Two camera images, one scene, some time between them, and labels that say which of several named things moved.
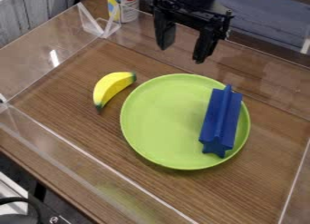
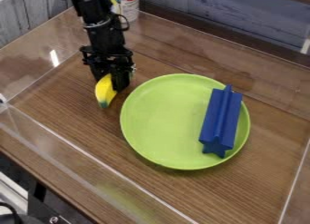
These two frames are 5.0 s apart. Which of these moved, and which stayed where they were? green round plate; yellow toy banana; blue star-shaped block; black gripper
Moved: black gripper
Stayed: green round plate; blue star-shaped block; yellow toy banana
